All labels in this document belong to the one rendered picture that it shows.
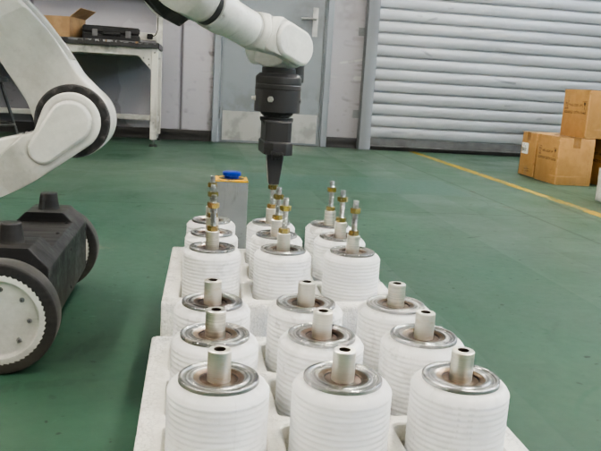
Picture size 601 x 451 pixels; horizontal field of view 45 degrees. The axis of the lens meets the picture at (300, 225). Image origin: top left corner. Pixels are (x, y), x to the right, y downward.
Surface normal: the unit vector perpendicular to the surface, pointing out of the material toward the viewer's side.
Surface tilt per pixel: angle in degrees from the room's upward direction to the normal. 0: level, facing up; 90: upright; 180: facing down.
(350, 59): 90
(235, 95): 90
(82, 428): 0
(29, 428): 0
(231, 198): 90
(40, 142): 90
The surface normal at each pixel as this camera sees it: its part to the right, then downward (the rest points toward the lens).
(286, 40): 0.80, 0.16
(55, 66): 0.15, 0.20
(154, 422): 0.06, -0.98
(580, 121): -0.98, -0.03
